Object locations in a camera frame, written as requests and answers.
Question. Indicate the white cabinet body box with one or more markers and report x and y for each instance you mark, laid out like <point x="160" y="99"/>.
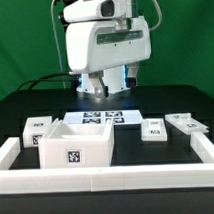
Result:
<point x="77" y="145"/>

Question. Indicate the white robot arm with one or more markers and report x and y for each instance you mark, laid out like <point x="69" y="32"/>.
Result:
<point x="114" y="78"/>

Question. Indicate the small white cabinet top block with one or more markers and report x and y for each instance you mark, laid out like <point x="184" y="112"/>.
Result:
<point x="34" y="129"/>

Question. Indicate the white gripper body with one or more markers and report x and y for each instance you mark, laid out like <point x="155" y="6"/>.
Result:
<point x="97" y="45"/>

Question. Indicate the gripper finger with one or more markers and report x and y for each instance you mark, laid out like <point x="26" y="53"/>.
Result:
<point x="96" y="80"/>
<point x="131" y="79"/>

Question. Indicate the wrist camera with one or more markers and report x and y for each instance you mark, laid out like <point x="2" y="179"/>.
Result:
<point x="88" y="10"/>

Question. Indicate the white U-shaped obstacle fence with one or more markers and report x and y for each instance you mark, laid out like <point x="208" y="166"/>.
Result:
<point x="107" y="178"/>

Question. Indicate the white base tag plate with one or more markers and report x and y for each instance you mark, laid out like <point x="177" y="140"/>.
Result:
<point x="100" y="117"/>

